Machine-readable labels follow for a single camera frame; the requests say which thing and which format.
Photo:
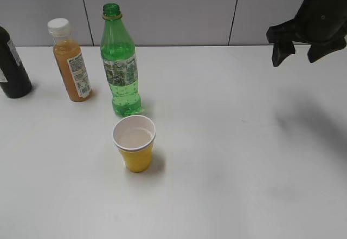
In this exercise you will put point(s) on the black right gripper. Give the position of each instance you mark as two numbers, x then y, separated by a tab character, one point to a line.
321	23

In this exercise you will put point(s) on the green sprite bottle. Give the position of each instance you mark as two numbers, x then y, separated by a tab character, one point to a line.
120	64

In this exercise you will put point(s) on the yellow paper cup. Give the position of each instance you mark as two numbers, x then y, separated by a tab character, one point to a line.
134	138

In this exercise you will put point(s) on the orange juice bottle white cap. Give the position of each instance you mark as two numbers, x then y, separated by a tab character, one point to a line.
70	61

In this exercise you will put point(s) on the dark glass bottle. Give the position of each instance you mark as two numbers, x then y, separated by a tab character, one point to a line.
15	81

